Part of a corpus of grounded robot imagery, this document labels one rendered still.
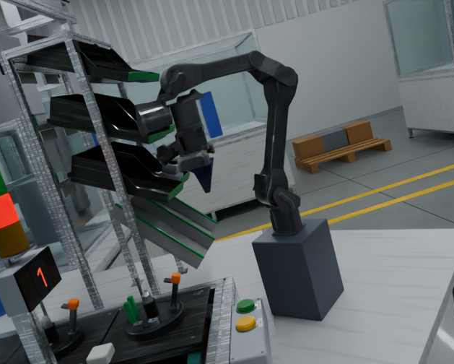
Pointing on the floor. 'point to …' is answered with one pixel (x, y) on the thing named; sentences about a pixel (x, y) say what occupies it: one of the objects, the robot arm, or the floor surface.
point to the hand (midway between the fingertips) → (203, 178)
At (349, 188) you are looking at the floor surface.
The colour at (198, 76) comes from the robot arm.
